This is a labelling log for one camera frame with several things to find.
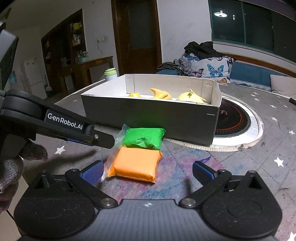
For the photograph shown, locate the grey striped garment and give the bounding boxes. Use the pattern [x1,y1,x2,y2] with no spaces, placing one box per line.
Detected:
[157,58,193,76]

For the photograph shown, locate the black cardboard box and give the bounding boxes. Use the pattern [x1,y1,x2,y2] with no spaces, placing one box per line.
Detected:
[81,74,222,146]

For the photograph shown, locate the round induction cooktop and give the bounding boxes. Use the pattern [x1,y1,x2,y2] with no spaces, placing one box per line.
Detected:
[165,94,264,152]

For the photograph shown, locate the green lid white jar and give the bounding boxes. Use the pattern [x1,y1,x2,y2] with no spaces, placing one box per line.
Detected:
[104,68,118,81]

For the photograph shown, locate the orange clay packet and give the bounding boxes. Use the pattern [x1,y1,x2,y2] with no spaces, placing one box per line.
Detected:
[104,146,163,183]

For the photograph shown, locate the grey knit gloved hand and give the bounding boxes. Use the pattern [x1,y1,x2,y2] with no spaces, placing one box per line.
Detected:
[1,140,48,213]

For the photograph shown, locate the white refrigerator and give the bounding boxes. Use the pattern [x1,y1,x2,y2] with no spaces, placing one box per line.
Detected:
[23,58,47,99]

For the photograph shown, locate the small yellow toy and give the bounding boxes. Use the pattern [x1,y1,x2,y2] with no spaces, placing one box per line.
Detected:
[128,92,141,98]

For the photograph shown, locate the dark wooden door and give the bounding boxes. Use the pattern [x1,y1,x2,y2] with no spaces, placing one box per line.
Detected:
[111,0,162,75]

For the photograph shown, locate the orange dolphin plush toy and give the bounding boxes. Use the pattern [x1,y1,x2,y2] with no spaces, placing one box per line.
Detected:
[150,88,172,100]

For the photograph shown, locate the green clay packet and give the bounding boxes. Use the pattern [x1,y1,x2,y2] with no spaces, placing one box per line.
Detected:
[114,124,166,150]

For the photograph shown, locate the blue sofa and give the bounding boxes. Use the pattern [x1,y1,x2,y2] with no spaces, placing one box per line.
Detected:
[157,60,284,91]

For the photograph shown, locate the black clothes pile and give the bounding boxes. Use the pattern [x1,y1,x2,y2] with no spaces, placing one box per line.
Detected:
[184,41,225,60]

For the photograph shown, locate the beige cushion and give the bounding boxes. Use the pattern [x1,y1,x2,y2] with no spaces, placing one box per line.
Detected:
[270,75,296,99]

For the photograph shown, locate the green framed window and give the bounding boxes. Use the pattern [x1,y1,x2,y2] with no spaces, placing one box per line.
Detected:
[209,1,295,62]

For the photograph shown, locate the wooden side table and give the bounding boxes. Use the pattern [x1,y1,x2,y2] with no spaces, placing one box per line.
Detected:
[59,56,114,95]

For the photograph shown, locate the dark wooden shelf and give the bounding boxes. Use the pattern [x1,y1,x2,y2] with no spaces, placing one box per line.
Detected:
[41,9,87,94]

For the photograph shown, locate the butterfly print pillow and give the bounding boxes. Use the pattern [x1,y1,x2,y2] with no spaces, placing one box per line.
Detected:
[181,53,234,83]

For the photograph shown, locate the yellow plush toy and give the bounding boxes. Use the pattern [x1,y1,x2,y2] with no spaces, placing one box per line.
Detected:
[177,89,206,103]

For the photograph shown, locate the black remote control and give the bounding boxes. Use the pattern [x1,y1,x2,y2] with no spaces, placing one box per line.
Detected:
[289,98,296,105]

